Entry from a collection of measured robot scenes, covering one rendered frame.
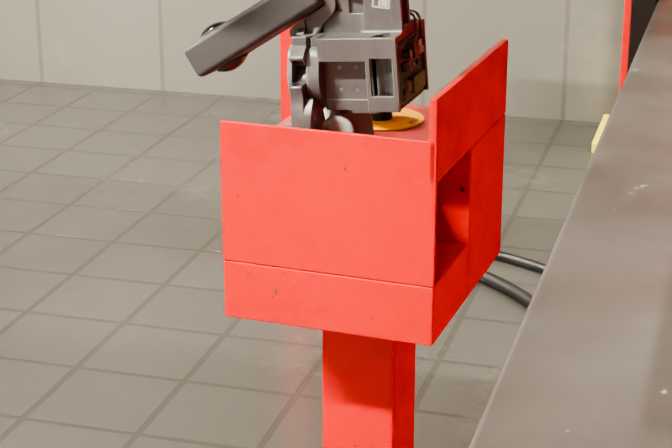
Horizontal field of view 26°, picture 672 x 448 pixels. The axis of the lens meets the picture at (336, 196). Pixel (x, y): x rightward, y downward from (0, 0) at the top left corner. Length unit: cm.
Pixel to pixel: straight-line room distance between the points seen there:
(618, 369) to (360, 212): 53
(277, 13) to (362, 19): 6
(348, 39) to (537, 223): 230
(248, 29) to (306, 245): 16
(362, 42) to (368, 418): 32
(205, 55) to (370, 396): 30
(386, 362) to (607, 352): 63
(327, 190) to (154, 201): 241
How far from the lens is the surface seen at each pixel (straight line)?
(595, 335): 53
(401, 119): 114
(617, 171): 71
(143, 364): 259
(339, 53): 100
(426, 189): 99
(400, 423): 117
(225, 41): 104
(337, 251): 103
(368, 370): 114
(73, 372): 257
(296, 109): 101
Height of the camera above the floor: 108
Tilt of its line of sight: 18 degrees down
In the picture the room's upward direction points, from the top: straight up
